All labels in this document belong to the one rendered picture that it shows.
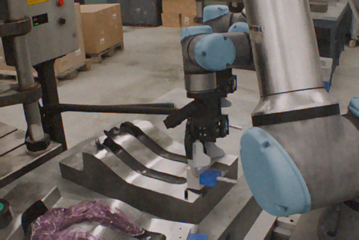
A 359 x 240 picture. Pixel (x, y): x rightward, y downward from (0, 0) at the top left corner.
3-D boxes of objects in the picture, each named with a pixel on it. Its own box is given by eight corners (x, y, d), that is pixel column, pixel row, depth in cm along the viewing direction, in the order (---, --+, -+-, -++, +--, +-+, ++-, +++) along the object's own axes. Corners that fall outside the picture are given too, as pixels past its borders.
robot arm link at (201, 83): (177, 74, 92) (195, 70, 98) (179, 94, 93) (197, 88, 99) (205, 74, 87) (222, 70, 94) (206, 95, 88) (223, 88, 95)
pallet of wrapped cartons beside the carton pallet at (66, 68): (95, 68, 520) (88, 0, 481) (49, 90, 450) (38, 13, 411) (34, 63, 575) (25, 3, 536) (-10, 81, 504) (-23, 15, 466)
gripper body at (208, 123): (215, 145, 90) (211, 94, 88) (184, 142, 95) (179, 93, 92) (229, 137, 97) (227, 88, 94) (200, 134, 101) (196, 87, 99)
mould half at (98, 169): (237, 181, 118) (238, 142, 112) (193, 230, 98) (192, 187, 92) (113, 145, 143) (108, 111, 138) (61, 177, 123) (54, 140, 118)
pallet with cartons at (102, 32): (123, 48, 614) (121, 3, 583) (99, 63, 544) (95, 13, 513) (65, 48, 653) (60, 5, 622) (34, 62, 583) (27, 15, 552)
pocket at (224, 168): (229, 176, 111) (229, 165, 110) (220, 185, 107) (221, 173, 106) (215, 172, 114) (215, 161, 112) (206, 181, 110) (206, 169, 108)
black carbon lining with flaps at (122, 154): (210, 166, 113) (210, 137, 109) (180, 194, 101) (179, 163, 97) (118, 140, 131) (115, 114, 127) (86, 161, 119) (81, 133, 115)
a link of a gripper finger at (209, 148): (224, 172, 99) (218, 140, 95) (203, 169, 102) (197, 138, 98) (229, 165, 101) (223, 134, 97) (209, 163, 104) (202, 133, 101)
